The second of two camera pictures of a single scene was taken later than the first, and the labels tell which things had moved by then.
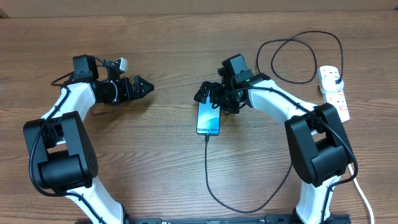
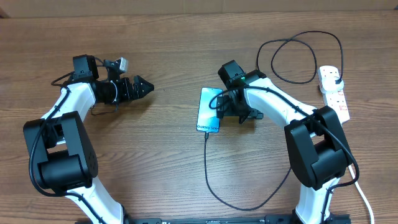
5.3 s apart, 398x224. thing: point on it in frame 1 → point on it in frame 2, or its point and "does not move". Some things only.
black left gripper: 129,94 does not move
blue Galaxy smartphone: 209,118 does not move
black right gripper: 218,101 → 227,109
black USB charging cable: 286,40 does not move
